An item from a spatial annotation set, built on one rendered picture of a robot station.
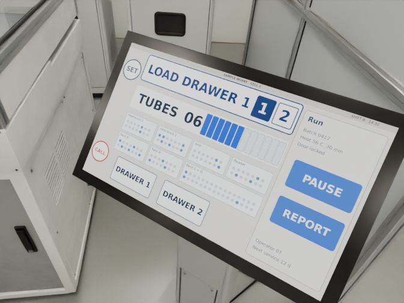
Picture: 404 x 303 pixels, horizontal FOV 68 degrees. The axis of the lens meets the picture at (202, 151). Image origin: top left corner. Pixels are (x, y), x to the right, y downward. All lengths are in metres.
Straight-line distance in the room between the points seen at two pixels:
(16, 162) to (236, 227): 0.64
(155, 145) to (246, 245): 0.23
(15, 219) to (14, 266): 0.30
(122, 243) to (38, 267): 0.46
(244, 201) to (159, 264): 1.16
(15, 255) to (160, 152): 0.89
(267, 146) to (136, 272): 1.22
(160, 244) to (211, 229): 1.16
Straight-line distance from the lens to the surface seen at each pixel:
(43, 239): 1.20
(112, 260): 1.65
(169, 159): 0.53
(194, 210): 0.51
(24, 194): 1.03
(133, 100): 0.59
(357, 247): 0.49
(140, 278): 1.58
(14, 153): 0.91
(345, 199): 0.48
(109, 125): 0.61
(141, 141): 0.56
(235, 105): 0.50
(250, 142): 0.49
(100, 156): 0.61
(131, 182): 0.57
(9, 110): 0.91
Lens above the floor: 1.40
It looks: 40 degrees down
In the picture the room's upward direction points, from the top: 5 degrees clockwise
